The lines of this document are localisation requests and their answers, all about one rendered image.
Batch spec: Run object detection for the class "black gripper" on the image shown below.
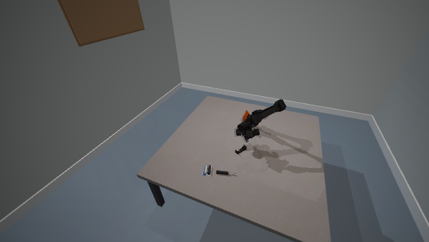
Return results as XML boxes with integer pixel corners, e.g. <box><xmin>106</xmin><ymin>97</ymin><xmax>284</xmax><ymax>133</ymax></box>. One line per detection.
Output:
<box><xmin>236</xmin><ymin>128</ymin><xmax>260</xmax><ymax>140</ymax></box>

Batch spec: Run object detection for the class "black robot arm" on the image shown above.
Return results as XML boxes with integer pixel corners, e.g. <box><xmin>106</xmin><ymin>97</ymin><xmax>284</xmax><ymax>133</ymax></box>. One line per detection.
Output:
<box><xmin>237</xmin><ymin>99</ymin><xmax>286</xmax><ymax>139</ymax></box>

